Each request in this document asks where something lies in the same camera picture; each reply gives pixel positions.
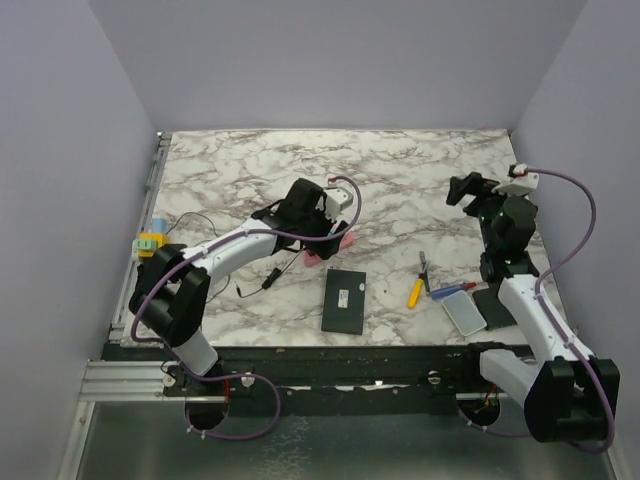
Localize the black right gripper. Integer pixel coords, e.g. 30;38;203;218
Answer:
446;171;523;251

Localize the pink power strip socket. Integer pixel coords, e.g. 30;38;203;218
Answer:
304;232;355;268

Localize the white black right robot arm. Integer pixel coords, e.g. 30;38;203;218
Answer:
446;165;620;453

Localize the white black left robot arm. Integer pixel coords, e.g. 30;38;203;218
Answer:
129;175;362;395

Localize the yellow plug adapter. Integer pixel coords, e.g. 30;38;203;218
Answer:
133;232;170;258

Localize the green plug adapter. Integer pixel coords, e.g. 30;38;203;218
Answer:
132;238;158;252

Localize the black flat plate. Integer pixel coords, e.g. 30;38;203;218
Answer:
472;288;516;331

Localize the black rectangular box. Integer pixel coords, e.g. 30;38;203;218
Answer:
321;269;366;335

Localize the blue red screwdriver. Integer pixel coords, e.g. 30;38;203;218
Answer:
430;282;477;300

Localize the white grey phone case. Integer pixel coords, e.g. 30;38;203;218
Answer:
441;291;487;337

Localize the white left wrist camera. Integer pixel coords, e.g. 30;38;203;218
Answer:
317;186;354;219

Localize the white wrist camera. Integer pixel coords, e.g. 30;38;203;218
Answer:
317;186;354;219
492;163;539;197

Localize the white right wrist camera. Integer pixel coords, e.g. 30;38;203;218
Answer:
492;163;539;197

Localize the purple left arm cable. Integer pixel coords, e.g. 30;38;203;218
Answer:
130;174;362;346

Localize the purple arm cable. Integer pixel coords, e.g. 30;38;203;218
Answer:
467;168;616;454
130;174;362;346

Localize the black adapter with cord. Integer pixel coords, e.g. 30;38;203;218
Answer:
206;250;303;304

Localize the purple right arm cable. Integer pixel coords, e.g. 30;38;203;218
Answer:
467;168;616;454

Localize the yellow handled utility knife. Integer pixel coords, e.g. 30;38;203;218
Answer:
407;251;431;309

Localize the aluminium frame rail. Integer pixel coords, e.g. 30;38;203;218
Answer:
79;361;165;402

